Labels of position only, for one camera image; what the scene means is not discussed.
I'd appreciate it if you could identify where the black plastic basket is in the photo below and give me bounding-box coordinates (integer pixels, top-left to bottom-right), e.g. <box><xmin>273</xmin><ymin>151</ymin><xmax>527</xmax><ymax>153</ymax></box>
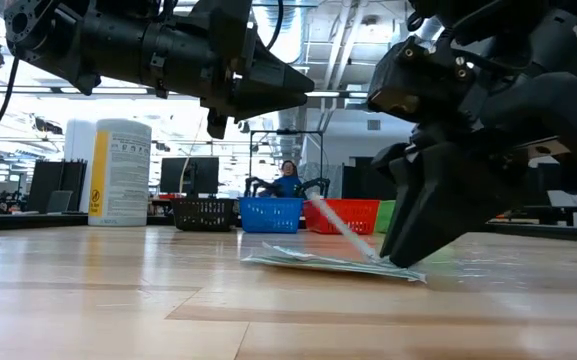
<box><xmin>171</xmin><ymin>197</ymin><xmax>236</xmax><ymax>233</ymax></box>

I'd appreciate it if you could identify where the green plastic basket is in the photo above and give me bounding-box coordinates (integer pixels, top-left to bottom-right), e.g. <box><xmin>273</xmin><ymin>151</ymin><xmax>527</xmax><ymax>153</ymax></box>
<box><xmin>375</xmin><ymin>199</ymin><xmax>398</xmax><ymax>235</ymax></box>

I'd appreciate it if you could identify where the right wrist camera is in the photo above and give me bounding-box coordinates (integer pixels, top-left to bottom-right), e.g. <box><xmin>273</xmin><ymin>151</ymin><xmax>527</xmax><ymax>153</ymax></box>
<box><xmin>367</xmin><ymin>37</ymin><xmax>477</xmax><ymax>126</ymax></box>

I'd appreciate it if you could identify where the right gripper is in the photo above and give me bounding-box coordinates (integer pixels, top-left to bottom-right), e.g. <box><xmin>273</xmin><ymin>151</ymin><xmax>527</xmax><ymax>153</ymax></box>
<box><xmin>472</xmin><ymin>9</ymin><xmax>577</xmax><ymax>101</ymax></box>

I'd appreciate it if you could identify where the green-striped bandage strip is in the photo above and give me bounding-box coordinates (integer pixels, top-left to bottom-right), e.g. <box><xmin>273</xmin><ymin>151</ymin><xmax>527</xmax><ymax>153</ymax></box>
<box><xmin>262</xmin><ymin>242</ymin><xmax>384</xmax><ymax>267</ymax></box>
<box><xmin>310</xmin><ymin>193</ymin><xmax>385</xmax><ymax>265</ymax></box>
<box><xmin>241</xmin><ymin>253</ymin><xmax>427</xmax><ymax>284</ymax></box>

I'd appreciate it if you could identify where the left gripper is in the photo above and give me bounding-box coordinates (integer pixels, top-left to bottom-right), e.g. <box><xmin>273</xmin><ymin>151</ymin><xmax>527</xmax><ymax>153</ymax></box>
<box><xmin>142</xmin><ymin>0</ymin><xmax>315</xmax><ymax>140</ymax></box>

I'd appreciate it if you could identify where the black aluminium rig frame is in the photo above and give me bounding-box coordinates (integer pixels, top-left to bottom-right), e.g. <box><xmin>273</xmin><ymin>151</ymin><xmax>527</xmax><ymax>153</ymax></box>
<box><xmin>0</xmin><ymin>212</ymin><xmax>577</xmax><ymax>245</ymax></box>

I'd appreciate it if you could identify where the white yellow wipes canister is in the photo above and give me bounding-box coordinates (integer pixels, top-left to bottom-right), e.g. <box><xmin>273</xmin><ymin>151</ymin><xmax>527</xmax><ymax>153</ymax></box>
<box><xmin>87</xmin><ymin>118</ymin><xmax>153</xmax><ymax>228</ymax></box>

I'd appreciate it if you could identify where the black partition panel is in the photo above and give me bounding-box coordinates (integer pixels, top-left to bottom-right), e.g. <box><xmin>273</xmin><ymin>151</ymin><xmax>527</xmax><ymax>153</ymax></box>
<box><xmin>26</xmin><ymin>159</ymin><xmax>89</xmax><ymax>214</ymax></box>

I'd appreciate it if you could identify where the person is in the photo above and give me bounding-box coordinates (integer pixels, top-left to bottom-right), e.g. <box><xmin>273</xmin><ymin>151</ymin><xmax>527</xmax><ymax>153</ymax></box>
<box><xmin>267</xmin><ymin>159</ymin><xmax>304</xmax><ymax>199</ymax></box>

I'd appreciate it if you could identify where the white LED light bar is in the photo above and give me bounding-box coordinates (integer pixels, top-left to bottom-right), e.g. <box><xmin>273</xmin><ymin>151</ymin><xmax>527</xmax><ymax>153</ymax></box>
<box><xmin>0</xmin><ymin>84</ymin><xmax>372</xmax><ymax>100</ymax></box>

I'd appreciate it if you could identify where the black left wrist camera cable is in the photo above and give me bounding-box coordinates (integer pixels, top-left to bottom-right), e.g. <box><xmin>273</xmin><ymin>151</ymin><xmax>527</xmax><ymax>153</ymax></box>
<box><xmin>265</xmin><ymin>0</ymin><xmax>285</xmax><ymax>51</ymax></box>

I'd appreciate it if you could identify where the red plastic basket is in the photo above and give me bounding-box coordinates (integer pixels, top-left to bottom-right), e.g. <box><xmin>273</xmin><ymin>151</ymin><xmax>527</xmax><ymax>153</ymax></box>
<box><xmin>302</xmin><ymin>198</ymin><xmax>382</xmax><ymax>236</ymax></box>

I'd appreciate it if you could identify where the blue plastic basket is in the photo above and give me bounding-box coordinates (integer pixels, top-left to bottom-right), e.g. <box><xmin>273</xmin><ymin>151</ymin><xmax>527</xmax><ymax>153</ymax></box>
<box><xmin>238</xmin><ymin>196</ymin><xmax>305</xmax><ymax>235</ymax></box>

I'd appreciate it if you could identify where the wide silver ceiling duct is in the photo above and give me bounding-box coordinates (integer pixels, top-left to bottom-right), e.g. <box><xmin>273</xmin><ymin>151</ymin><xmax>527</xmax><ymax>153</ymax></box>
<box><xmin>267</xmin><ymin>0</ymin><xmax>314</xmax><ymax>164</ymax></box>

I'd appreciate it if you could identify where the black computer monitor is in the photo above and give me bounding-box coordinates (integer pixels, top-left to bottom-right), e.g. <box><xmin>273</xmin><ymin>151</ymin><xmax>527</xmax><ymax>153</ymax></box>
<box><xmin>160</xmin><ymin>156</ymin><xmax>221</xmax><ymax>197</ymax></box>

